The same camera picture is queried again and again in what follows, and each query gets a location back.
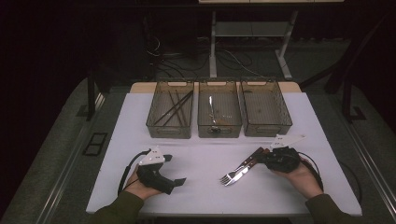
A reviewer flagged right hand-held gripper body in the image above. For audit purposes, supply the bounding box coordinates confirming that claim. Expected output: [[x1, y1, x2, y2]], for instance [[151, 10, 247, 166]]
[[265, 133, 306, 175]]

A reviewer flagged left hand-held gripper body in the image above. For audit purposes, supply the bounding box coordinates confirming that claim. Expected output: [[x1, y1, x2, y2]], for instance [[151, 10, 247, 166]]
[[135, 146, 176, 195]]

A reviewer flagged wooden-handled metal knife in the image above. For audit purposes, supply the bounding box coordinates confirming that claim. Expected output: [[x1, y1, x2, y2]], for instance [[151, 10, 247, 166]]
[[225, 148, 270, 187]]

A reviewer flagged smoky transparent plastic bin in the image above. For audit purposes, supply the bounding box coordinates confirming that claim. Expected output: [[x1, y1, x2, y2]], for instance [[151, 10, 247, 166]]
[[238, 77, 293, 138], [146, 78, 195, 139], [197, 78, 243, 139]]

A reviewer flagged wooden-handled metal fork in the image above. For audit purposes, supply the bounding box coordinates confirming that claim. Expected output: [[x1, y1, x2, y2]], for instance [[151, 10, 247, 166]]
[[219, 147, 265, 187]]

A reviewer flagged black chopstick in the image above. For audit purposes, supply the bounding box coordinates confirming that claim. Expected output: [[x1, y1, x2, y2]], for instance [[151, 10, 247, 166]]
[[160, 91, 194, 127], [153, 91, 193, 126]]

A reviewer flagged metal spoon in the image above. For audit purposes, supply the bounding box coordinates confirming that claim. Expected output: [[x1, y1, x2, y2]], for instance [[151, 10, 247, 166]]
[[207, 94, 220, 133]]

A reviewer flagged person's left hand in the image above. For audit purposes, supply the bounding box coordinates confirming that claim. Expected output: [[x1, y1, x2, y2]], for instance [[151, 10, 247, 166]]
[[123, 165, 162, 200]]

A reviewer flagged person's right hand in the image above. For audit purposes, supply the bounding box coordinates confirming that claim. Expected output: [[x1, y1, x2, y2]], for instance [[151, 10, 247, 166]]
[[275, 158, 325, 200]]

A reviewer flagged black metal stand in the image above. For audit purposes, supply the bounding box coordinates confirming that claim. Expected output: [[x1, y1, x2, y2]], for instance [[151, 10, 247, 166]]
[[76, 64, 110, 122], [300, 12, 393, 124]]

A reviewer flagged left hand-held gripper cable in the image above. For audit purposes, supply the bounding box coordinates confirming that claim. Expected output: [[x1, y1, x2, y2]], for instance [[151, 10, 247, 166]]
[[117, 148, 152, 196]]

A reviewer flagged hand-held gripper cable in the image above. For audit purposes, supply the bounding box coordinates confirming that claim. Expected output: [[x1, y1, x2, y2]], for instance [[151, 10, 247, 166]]
[[117, 148, 152, 196], [297, 151, 325, 192]]

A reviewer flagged right hand-held gripper cable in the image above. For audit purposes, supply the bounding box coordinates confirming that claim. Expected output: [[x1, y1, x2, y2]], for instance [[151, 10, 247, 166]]
[[297, 151, 325, 192]]

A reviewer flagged thin black cable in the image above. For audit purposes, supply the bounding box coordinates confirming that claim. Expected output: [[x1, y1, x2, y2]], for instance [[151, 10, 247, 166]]
[[339, 161, 363, 204]]

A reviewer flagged tangle of floor cables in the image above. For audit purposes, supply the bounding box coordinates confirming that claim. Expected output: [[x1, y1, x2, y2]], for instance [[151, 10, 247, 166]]
[[146, 35, 260, 79]]

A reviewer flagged grey metal desk frame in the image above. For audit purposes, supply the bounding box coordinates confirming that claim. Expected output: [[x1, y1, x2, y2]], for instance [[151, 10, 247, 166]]
[[198, 0, 345, 80]]

